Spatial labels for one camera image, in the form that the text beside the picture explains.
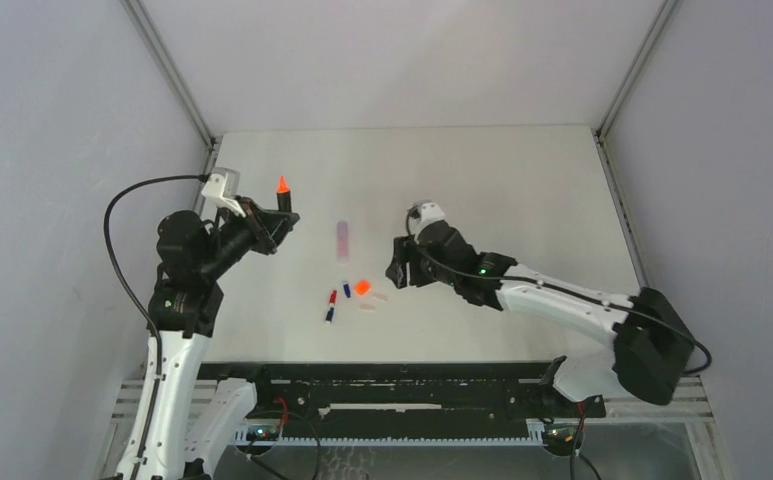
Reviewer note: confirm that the orange marker pen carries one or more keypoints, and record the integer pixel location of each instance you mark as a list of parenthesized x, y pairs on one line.
[(283, 196)]

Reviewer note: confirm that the orange pen cap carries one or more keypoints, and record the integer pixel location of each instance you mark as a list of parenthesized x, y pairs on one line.
[(362, 288)]

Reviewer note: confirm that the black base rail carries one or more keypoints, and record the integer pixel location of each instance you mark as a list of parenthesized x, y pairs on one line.
[(375, 399)]

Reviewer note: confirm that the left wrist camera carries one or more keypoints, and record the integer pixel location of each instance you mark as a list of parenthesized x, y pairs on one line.
[(220, 189)]

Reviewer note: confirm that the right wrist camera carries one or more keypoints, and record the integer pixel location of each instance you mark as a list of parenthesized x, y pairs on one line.
[(422, 214)]

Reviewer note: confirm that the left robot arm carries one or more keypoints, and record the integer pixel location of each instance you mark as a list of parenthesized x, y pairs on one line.
[(163, 444)]

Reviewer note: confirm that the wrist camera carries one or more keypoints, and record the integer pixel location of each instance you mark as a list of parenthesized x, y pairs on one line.
[(422, 214), (220, 189)]

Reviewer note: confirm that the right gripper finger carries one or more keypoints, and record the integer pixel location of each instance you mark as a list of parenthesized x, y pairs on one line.
[(397, 274), (400, 253)]

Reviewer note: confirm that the red blue pen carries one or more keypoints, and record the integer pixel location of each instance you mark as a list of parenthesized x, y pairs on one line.
[(331, 306)]

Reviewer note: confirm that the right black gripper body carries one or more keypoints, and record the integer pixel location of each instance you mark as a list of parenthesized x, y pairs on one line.
[(420, 269)]

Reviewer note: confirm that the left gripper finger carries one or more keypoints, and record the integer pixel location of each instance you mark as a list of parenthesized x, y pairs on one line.
[(277, 234), (265, 218)]

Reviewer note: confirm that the left aluminium frame post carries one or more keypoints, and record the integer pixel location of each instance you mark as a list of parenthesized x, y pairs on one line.
[(159, 52)]

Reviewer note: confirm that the pink marker pen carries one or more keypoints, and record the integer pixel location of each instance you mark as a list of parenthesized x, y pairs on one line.
[(343, 248)]

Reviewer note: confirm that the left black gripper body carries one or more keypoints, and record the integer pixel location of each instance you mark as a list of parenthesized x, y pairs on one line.
[(262, 238)]

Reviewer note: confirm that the aluminium frame post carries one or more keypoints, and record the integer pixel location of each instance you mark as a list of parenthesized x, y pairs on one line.
[(159, 52), (615, 143)]

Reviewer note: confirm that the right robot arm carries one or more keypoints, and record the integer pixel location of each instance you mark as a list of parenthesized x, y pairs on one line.
[(646, 345)]

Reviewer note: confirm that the white slotted cable duct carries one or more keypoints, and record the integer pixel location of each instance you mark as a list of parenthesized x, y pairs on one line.
[(528, 434)]

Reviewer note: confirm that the right aluminium frame post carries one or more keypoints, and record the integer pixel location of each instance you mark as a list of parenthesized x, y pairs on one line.
[(615, 143)]

